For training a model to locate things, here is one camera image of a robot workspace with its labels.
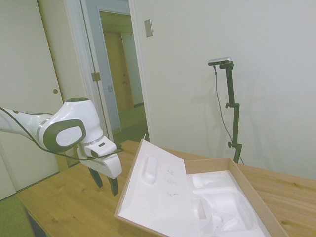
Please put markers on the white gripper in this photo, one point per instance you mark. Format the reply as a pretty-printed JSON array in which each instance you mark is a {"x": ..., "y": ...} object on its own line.
[{"x": 108, "y": 166}]

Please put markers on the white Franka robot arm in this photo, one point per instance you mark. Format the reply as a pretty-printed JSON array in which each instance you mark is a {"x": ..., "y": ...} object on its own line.
[{"x": 71, "y": 118}]

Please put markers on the brown cardboard box lid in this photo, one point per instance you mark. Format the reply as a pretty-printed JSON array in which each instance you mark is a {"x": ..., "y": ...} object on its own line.
[{"x": 153, "y": 182}]

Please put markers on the brown cardboard box base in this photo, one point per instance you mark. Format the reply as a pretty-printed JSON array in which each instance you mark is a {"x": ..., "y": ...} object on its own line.
[{"x": 251, "y": 182}]

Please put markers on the white open door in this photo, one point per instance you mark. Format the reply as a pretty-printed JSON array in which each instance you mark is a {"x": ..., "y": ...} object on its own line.
[{"x": 105, "y": 81}]

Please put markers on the brass door hinge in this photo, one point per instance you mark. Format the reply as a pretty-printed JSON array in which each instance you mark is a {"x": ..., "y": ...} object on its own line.
[{"x": 95, "y": 76}]

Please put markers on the wooden hallway door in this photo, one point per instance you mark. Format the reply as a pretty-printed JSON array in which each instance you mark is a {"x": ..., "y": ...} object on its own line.
[{"x": 118, "y": 71}]

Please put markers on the white molded foam insert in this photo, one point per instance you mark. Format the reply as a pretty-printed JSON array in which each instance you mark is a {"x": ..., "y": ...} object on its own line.
[{"x": 222, "y": 202}]

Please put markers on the white closet door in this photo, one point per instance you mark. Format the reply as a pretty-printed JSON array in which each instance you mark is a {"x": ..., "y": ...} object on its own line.
[{"x": 27, "y": 74}]

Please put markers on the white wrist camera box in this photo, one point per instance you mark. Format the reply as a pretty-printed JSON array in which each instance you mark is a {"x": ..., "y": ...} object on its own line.
[{"x": 101, "y": 148}]

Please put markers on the black camera stand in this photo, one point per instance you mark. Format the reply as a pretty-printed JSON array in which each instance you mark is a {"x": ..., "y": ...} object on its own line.
[{"x": 233, "y": 108}]

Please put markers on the metal wall switch plate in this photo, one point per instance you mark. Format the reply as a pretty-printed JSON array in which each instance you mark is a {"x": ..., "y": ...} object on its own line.
[{"x": 148, "y": 28}]

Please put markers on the silver exterior camera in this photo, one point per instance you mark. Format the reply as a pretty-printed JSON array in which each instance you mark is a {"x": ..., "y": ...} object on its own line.
[{"x": 219, "y": 61}]

